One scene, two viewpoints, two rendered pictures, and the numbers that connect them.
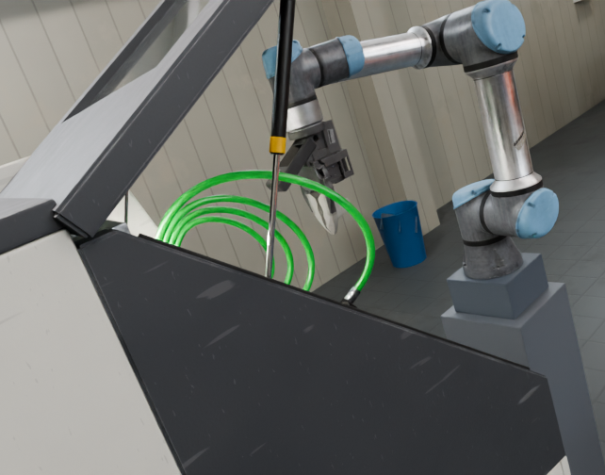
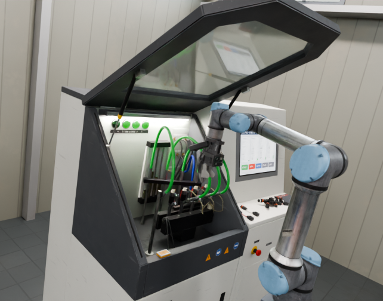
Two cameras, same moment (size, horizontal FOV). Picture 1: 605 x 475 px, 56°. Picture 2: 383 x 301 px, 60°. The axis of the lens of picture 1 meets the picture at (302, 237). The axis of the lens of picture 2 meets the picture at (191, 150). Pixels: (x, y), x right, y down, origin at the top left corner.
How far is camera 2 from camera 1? 1.54 m
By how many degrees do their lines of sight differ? 71
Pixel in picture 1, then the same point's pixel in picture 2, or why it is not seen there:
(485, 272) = not seen: hidden behind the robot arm
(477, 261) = not seen: hidden behind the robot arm
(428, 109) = not seen: outside the picture
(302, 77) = (212, 117)
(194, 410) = (83, 151)
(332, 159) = (206, 154)
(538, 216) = (264, 275)
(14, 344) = (76, 114)
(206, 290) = (92, 131)
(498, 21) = (300, 157)
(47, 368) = (76, 122)
